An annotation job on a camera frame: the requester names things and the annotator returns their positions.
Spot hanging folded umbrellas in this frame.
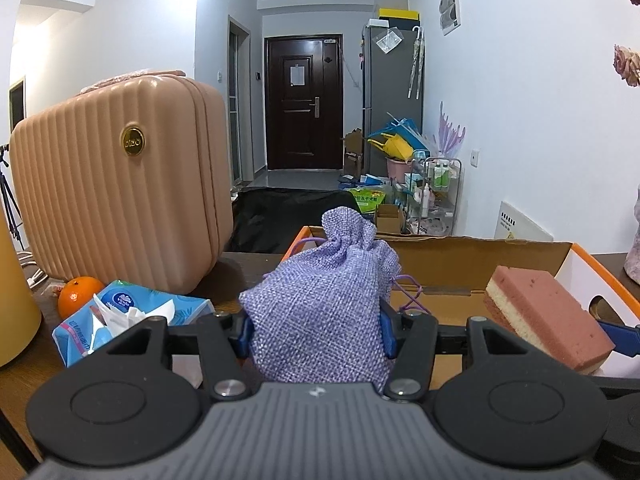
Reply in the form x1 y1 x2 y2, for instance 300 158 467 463
407 26 425 100

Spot metal wire cart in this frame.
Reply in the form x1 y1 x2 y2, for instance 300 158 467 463
405 156 463 236

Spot dried pink roses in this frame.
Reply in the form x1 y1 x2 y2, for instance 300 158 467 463
614 0 640 88

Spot green printed bag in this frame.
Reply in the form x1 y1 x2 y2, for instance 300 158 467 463
348 187 386 213

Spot dark brown entrance door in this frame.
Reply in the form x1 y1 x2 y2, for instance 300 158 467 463
264 35 344 171

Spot purple feather decoration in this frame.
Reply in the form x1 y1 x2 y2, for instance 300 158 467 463
437 101 467 158

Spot grey refrigerator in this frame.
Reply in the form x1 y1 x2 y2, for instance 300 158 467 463
361 24 424 176

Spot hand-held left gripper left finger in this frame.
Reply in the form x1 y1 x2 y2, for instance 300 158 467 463
87 307 256 402

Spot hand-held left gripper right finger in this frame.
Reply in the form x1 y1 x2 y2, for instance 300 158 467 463
378 300 551 403

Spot pink layered sponge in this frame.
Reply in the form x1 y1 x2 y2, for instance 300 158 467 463
482 266 616 375

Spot orange fruit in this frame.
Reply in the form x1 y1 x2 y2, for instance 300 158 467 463
57 276 104 320

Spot white wall panel box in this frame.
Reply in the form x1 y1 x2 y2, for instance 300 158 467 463
439 0 461 36

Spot yellow thermos jug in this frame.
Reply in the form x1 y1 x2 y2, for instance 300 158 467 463
0 215 43 368

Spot grey framed door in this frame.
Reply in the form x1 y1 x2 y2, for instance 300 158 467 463
227 16 251 186

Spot pink fuzzy cloth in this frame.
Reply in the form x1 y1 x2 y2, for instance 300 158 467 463
80 70 186 95

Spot open cardboard floor box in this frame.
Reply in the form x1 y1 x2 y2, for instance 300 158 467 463
343 130 365 176

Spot purple linen drawstring pouch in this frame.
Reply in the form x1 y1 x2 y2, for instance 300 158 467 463
239 206 402 393

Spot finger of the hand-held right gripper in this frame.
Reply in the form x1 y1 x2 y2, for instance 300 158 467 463
597 321 640 357

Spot pink bucket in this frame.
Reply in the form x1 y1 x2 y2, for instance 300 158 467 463
385 156 413 183

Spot yellow and black box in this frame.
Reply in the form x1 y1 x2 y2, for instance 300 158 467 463
378 8 420 28

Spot plastic bag on refrigerator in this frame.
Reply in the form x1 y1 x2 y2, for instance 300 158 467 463
376 27 403 54

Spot small cardboard floor box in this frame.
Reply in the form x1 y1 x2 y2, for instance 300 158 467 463
375 203 406 235

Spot pink ribbed suitcase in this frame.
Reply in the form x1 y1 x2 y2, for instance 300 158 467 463
9 71 236 296

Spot blue and yellow bags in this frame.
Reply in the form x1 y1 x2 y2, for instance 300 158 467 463
367 117 431 158

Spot white leaning board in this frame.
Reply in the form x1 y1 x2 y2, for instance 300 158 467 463
494 201 555 242

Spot black tripod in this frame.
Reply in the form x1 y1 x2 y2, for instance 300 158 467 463
0 144 26 251

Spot blue soft tissue pack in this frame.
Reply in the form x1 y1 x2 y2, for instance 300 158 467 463
52 280 216 368

